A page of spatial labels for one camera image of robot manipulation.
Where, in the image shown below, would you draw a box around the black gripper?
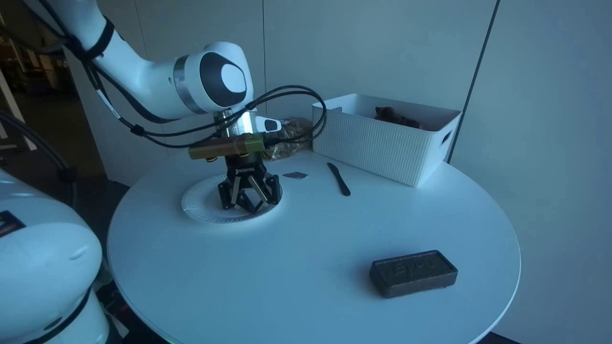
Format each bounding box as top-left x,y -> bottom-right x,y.
215,154 -> 282,211

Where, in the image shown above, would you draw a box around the white paper plate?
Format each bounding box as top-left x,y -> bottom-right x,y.
179,173 -> 286,225

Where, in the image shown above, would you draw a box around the black plastic knife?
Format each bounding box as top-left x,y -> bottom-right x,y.
324,160 -> 351,198

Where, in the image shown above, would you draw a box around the white plastic bin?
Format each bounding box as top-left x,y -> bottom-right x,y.
311,91 -> 462,188

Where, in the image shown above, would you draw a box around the dark items inside bin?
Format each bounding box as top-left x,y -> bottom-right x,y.
370,104 -> 426,131

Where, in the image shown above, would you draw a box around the black whiteboard eraser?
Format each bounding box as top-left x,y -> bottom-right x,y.
366,248 -> 458,299

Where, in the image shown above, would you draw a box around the black cable bundle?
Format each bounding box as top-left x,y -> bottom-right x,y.
62,24 -> 328,152

